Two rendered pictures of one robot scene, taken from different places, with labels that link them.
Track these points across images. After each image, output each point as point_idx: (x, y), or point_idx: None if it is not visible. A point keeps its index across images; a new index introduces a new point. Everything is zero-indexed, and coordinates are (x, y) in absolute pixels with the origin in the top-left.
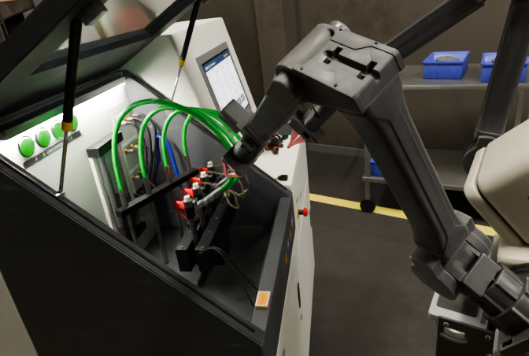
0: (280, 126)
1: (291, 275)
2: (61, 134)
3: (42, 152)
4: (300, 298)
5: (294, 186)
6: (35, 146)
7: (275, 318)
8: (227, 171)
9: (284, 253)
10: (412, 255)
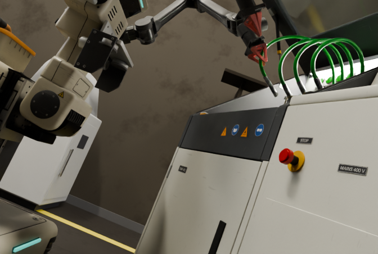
0: (214, 17)
1: (221, 168)
2: (337, 79)
3: (325, 85)
4: (215, 249)
5: (301, 106)
6: (324, 82)
7: (196, 128)
8: (262, 61)
9: (225, 123)
10: (157, 35)
